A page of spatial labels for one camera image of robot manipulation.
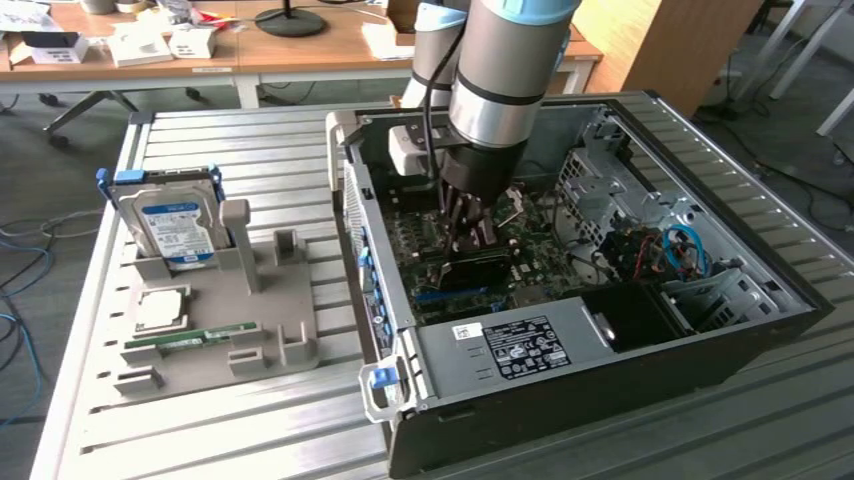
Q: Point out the tape roll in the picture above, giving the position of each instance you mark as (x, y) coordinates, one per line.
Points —
(130, 6)

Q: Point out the metal socket cover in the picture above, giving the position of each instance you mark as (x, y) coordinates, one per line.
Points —
(514, 207)

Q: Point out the grey power supply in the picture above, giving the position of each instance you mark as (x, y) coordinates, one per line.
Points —
(460, 362)

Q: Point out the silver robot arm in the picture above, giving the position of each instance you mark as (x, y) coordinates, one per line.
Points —
(501, 75)

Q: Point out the wooden desk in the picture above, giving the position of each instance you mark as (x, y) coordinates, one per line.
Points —
(300, 55)

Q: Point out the metal disk bay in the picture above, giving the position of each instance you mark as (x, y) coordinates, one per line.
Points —
(721, 300)

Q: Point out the grey desk leg with castor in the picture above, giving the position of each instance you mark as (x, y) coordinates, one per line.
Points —
(94, 107)

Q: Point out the hard disk with blue caddy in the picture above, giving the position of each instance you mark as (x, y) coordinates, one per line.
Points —
(170, 225)

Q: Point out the perforated metal drive cage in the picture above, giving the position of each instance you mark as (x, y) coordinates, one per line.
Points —
(601, 200)

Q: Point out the plain white box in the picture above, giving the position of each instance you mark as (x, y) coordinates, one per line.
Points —
(136, 47)

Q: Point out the silver CPU chip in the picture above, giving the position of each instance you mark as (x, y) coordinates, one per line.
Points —
(160, 312)

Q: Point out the grey cup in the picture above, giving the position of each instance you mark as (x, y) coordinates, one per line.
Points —
(100, 6)

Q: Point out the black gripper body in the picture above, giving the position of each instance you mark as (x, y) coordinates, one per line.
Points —
(483, 170)

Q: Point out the blue card latch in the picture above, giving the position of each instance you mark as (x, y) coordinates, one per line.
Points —
(364, 259)

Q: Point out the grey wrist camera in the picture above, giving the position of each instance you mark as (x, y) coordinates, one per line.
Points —
(410, 155)

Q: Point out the brown cardboard box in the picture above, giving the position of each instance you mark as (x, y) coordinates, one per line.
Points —
(402, 15)

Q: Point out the black open PC case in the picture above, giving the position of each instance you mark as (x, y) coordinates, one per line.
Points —
(601, 415)

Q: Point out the printed paper stack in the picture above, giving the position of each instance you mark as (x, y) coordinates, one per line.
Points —
(27, 20)

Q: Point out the blue release latch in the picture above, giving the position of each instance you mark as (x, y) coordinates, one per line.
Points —
(382, 378)

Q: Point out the wooden cabinet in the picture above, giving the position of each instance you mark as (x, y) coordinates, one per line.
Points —
(667, 50)

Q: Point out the white box with black lid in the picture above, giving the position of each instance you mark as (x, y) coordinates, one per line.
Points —
(56, 47)

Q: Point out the green RAM stick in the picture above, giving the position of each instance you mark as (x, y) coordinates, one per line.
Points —
(200, 336)

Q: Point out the white table frame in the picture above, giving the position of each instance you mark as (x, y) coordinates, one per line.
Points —
(835, 116)

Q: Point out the green motherboard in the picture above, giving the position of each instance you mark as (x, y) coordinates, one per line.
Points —
(541, 280)

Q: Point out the small labelled white box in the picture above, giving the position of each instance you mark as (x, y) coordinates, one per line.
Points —
(194, 42)

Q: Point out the black monitor stand base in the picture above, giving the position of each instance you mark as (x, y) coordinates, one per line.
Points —
(290, 25)

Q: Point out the blue expansion slot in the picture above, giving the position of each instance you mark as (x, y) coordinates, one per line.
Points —
(434, 298)

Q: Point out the grey parts rack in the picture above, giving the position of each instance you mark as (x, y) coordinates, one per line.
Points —
(220, 310)

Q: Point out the white paper sheets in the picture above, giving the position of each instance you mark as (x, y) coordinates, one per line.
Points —
(387, 42)

